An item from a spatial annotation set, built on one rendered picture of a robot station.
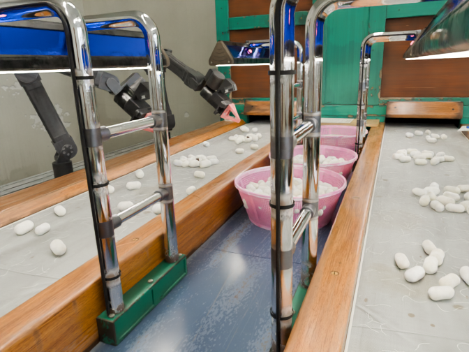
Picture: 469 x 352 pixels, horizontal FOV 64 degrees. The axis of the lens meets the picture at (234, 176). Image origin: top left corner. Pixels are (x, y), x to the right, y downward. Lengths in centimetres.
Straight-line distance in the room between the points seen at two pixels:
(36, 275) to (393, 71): 163
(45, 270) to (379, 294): 50
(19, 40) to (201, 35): 254
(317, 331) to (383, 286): 17
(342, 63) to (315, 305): 153
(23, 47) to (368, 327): 57
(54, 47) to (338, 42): 146
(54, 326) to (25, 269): 19
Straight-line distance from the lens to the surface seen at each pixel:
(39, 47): 63
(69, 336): 55
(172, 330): 59
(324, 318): 46
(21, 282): 66
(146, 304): 62
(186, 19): 316
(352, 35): 190
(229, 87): 158
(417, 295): 57
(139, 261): 63
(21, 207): 94
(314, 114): 51
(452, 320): 54
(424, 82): 190
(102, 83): 137
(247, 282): 68
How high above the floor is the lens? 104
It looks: 16 degrees down
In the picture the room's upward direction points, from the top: 2 degrees counter-clockwise
